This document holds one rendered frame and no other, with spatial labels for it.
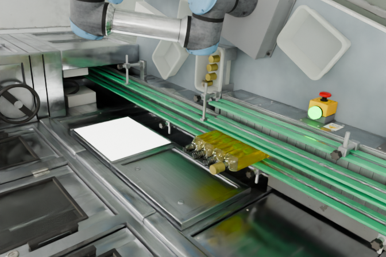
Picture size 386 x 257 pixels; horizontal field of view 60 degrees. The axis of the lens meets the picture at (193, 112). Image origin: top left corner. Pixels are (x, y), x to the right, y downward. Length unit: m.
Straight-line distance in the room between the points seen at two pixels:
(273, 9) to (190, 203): 0.74
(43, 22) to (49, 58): 2.89
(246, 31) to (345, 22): 0.35
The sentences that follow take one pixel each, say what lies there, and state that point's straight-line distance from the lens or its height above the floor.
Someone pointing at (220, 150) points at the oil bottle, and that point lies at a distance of 1.23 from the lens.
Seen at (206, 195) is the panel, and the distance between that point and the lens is 1.24.
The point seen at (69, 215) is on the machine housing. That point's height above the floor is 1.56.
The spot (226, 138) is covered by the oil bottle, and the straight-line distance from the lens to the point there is 1.32.
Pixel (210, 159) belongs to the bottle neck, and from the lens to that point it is 1.20.
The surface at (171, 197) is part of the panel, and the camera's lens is 1.23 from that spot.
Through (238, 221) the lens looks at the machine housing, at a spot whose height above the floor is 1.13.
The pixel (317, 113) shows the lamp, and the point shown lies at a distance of 1.21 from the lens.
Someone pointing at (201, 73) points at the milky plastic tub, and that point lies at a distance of 1.62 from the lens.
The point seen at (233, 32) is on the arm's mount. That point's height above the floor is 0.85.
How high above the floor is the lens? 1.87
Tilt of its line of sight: 38 degrees down
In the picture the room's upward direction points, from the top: 105 degrees counter-clockwise
